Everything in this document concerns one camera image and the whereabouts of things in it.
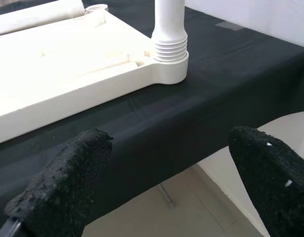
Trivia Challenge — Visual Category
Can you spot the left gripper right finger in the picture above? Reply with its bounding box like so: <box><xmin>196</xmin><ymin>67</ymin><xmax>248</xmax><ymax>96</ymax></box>
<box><xmin>227</xmin><ymin>126</ymin><xmax>304</xmax><ymax>237</ymax></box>

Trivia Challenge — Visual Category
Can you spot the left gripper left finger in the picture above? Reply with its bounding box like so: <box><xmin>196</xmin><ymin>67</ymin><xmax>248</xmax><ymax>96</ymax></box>
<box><xmin>3</xmin><ymin>127</ymin><xmax>115</xmax><ymax>237</ymax></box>

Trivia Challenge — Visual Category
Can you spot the white plastic children table top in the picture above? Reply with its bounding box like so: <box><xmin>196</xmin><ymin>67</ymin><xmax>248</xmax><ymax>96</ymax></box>
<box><xmin>0</xmin><ymin>4</ymin><xmax>189</xmax><ymax>146</ymax></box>

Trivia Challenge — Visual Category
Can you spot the black table cloth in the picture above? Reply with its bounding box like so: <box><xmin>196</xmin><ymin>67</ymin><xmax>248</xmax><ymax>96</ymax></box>
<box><xmin>0</xmin><ymin>0</ymin><xmax>304</xmax><ymax>225</ymax></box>

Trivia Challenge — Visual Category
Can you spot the grey tape strip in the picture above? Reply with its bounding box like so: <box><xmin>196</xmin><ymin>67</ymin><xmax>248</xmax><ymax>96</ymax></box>
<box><xmin>215</xmin><ymin>21</ymin><xmax>244</xmax><ymax>32</ymax></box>

